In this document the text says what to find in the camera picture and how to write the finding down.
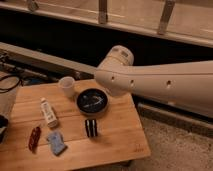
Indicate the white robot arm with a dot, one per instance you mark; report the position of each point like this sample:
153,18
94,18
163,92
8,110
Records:
188,86

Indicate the black and white striped eraser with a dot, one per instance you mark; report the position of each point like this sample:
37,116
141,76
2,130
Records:
91,127

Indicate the black round bowl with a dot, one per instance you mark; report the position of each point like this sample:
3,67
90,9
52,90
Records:
91,101

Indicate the white plastic cup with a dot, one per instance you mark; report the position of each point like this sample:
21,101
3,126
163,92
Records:
67,85

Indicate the white glue tube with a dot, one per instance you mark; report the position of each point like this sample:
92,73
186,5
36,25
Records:
49,114

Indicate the wooden table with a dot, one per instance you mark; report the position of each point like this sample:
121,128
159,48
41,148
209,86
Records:
120,133

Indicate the dark object at left edge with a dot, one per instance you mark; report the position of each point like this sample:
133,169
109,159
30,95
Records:
3,126

